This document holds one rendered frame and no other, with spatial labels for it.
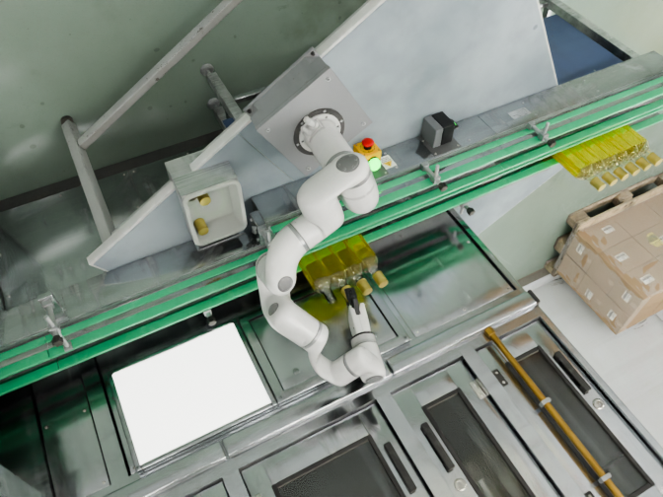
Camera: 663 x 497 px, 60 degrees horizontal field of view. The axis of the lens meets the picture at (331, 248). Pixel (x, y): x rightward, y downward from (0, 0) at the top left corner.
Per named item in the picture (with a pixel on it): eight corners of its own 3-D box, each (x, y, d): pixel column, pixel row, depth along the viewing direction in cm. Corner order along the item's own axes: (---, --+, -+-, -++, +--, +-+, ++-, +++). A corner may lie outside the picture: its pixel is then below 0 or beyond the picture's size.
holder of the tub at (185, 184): (190, 239, 187) (198, 255, 183) (172, 178, 166) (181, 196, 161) (239, 220, 192) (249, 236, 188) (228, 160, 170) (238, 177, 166)
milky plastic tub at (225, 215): (186, 229, 183) (196, 248, 178) (172, 179, 165) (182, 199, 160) (238, 210, 188) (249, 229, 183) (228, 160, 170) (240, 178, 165)
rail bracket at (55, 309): (48, 306, 173) (63, 366, 161) (25, 273, 160) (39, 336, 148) (64, 299, 175) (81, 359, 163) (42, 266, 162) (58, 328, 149)
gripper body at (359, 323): (375, 347, 175) (365, 317, 182) (376, 330, 167) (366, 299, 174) (350, 352, 174) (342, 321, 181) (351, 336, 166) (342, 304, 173)
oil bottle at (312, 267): (289, 250, 195) (318, 298, 183) (288, 240, 191) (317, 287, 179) (304, 245, 197) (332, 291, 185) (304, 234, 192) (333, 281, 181)
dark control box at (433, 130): (419, 134, 204) (432, 148, 200) (422, 116, 198) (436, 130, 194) (438, 127, 207) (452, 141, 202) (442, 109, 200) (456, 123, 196)
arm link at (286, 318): (341, 303, 149) (324, 284, 163) (280, 257, 141) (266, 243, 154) (303, 352, 150) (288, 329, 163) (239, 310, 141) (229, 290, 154)
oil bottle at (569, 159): (543, 149, 227) (593, 195, 211) (547, 138, 222) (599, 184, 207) (553, 145, 228) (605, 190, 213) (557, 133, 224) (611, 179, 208)
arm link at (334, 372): (320, 314, 155) (373, 351, 164) (288, 336, 161) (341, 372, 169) (319, 336, 148) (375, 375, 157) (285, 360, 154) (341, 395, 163)
